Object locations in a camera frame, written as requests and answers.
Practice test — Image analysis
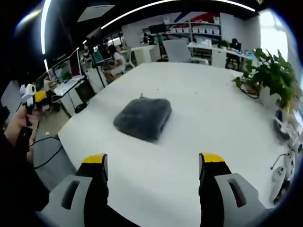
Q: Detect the small white cabinet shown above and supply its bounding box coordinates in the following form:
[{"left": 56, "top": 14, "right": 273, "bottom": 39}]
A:
[{"left": 129, "top": 44, "right": 157, "bottom": 67}]

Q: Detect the grey towel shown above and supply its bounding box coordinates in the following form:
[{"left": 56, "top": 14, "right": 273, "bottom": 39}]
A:
[{"left": 113, "top": 93, "right": 172, "bottom": 142}]

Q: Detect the white power strip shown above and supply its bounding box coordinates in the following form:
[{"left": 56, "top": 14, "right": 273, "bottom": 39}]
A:
[{"left": 269, "top": 151, "right": 296, "bottom": 204}]

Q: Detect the computer monitor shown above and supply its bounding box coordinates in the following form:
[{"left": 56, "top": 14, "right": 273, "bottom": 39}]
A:
[{"left": 70, "top": 49, "right": 84, "bottom": 79}]

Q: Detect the black cable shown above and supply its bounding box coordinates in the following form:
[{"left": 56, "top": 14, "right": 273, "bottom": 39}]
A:
[{"left": 28, "top": 136, "right": 64, "bottom": 170}]

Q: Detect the black tripod stand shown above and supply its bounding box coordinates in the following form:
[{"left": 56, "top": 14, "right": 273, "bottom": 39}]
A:
[{"left": 85, "top": 28, "right": 107, "bottom": 88}]

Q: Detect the green potted plant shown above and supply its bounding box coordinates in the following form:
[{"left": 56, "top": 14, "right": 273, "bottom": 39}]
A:
[{"left": 232, "top": 47, "right": 302, "bottom": 112}]

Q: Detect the white storage shelf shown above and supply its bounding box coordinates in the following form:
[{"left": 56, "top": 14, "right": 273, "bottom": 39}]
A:
[{"left": 142, "top": 16, "right": 223, "bottom": 43}]

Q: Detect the white desk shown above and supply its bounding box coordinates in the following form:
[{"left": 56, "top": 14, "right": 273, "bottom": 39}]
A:
[{"left": 187, "top": 41, "right": 255, "bottom": 69}]

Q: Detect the white office chair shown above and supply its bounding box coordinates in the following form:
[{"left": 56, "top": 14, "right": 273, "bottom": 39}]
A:
[{"left": 163, "top": 39, "right": 210, "bottom": 66}]

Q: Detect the person's left hand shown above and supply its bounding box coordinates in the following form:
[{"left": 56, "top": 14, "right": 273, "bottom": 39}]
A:
[{"left": 6, "top": 109, "right": 40, "bottom": 147}]

